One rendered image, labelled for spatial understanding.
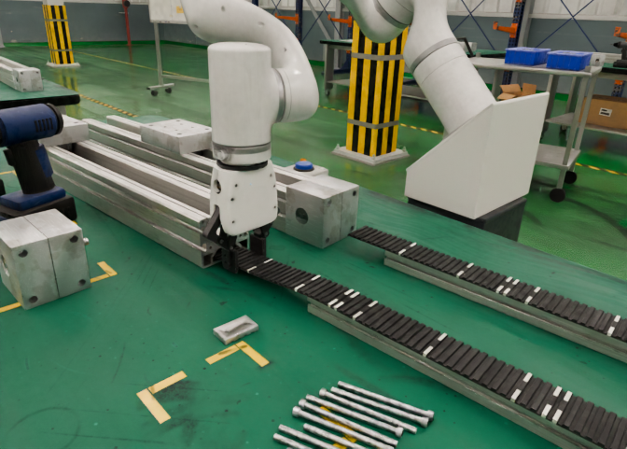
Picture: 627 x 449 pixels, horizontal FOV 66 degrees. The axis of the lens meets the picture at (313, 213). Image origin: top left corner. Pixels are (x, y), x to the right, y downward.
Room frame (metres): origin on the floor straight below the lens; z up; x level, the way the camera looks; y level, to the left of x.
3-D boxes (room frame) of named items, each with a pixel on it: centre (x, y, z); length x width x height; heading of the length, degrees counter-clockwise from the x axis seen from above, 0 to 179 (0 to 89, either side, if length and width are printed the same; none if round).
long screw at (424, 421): (0.39, -0.08, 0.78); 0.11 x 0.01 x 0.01; 65
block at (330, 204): (0.84, -0.02, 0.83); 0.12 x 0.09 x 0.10; 139
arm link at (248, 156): (0.68, 0.11, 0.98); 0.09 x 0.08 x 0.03; 139
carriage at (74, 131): (1.14, 0.64, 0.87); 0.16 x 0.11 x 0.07; 49
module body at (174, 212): (0.98, 0.45, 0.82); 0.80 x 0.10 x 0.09; 49
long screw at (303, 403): (0.37, -0.04, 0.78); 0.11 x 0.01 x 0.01; 64
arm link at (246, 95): (0.69, 0.10, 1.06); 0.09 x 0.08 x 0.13; 117
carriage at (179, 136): (1.12, 0.32, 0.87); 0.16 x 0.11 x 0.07; 49
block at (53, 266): (0.62, 0.38, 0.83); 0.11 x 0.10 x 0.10; 136
